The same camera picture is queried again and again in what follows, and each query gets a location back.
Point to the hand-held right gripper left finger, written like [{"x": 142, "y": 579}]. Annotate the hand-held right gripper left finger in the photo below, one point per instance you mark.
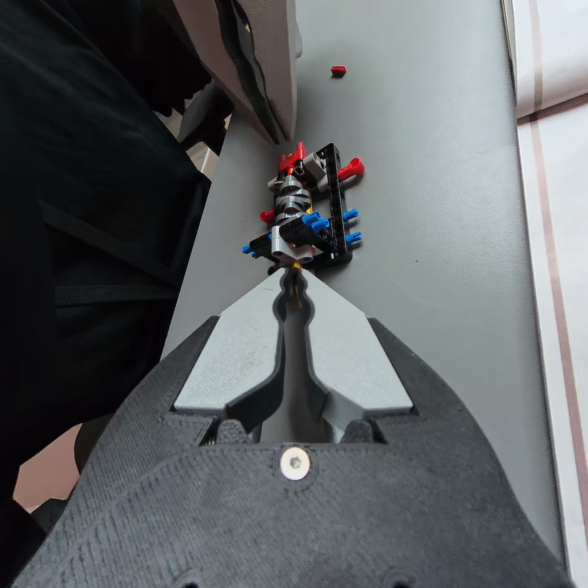
[{"x": 234, "y": 363}]

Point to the black lego frame assembly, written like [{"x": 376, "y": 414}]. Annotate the black lego frame assembly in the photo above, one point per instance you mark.
[{"x": 294, "y": 197}]

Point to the lego instruction booklet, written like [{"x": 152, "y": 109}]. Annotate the lego instruction booklet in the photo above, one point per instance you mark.
[{"x": 565, "y": 275}]

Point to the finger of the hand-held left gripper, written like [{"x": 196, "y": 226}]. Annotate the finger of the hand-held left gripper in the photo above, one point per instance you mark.
[
  {"x": 280, "y": 69},
  {"x": 206, "y": 41}
]

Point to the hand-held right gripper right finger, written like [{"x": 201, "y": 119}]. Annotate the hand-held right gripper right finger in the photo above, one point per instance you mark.
[{"x": 358, "y": 363}]

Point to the red lego axle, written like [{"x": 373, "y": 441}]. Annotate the red lego axle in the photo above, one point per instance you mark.
[{"x": 339, "y": 71}]

